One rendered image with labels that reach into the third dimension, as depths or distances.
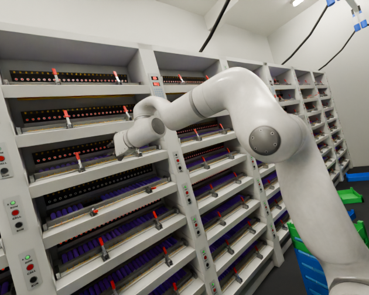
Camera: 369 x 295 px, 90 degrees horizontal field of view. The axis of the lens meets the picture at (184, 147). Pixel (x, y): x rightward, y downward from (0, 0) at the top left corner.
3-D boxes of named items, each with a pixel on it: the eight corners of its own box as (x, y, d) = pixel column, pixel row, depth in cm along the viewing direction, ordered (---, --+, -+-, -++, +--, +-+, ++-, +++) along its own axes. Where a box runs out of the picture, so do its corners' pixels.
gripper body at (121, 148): (142, 151, 76) (127, 157, 83) (139, 127, 78) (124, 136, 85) (126, 150, 70) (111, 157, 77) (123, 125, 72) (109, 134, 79)
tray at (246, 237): (266, 229, 145) (266, 213, 142) (216, 278, 108) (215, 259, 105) (243, 219, 161) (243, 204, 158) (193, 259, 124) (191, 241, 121)
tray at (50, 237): (177, 190, 103) (176, 174, 101) (45, 250, 66) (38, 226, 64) (158, 182, 119) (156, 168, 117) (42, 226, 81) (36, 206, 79)
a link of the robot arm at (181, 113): (184, 61, 51) (126, 105, 70) (195, 114, 48) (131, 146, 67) (203, 72, 58) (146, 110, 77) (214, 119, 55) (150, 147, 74)
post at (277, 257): (284, 260, 150) (225, 56, 152) (279, 267, 144) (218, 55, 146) (262, 253, 165) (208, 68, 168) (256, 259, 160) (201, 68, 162)
